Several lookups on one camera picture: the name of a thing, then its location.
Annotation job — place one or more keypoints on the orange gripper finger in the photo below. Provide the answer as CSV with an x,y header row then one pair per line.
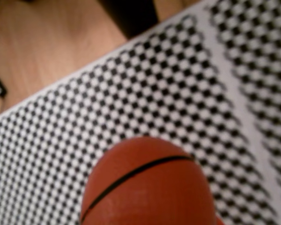
x,y
219,222

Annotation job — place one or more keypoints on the small orange basketball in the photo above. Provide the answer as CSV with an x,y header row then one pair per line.
x,y
142,187

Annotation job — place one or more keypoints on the black block object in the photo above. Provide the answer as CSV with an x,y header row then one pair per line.
x,y
131,16

